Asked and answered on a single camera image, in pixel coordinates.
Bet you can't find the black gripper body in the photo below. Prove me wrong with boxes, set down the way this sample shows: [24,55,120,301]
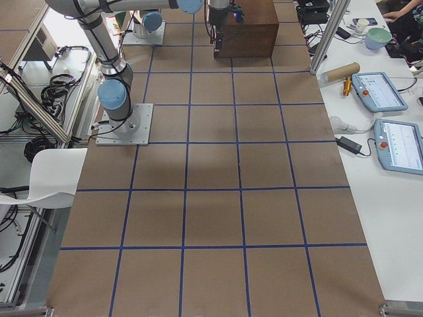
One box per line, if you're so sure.
[206,0,245,36]

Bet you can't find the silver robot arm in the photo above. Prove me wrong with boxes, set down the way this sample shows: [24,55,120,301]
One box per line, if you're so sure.
[133,10,163,39]
[46,1,244,100]

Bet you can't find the dark brown wooden cabinet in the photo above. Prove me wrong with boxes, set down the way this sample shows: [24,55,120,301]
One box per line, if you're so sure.
[213,0,279,59]

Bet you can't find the cardboard tube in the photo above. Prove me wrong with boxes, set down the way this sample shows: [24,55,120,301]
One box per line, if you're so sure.
[321,62,361,84]

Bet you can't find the yellow utility knife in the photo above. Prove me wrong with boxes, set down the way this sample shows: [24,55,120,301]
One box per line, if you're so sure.
[342,76,352,96]

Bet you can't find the white paper cup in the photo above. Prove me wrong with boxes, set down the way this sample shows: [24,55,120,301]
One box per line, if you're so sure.
[354,18,369,36]

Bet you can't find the white light bulb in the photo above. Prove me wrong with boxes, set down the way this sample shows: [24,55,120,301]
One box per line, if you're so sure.
[329,116,358,134]

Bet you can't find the green bowl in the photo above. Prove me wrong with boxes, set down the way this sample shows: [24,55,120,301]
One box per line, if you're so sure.
[364,28,393,50]

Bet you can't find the black power brick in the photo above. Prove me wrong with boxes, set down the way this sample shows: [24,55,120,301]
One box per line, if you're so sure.
[336,136,362,155]

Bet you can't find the upper blue teach pendant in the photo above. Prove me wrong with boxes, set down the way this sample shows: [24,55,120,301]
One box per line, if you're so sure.
[352,72,408,113]

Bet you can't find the blue teach pendant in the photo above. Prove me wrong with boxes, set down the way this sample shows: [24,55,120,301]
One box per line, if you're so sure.
[352,72,408,113]
[373,119,422,175]

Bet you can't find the white curved chair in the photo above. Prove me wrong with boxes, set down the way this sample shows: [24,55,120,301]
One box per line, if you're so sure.
[1,148,87,209]

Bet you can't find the lower blue teach pendant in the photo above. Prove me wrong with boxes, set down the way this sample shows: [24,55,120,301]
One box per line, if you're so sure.
[373,119,422,175]

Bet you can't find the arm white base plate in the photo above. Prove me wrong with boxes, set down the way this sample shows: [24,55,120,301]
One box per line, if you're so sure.
[123,20,166,46]
[95,103,154,146]

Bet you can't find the aluminium frame post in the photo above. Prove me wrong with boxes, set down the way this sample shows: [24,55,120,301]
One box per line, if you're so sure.
[310,0,350,75]

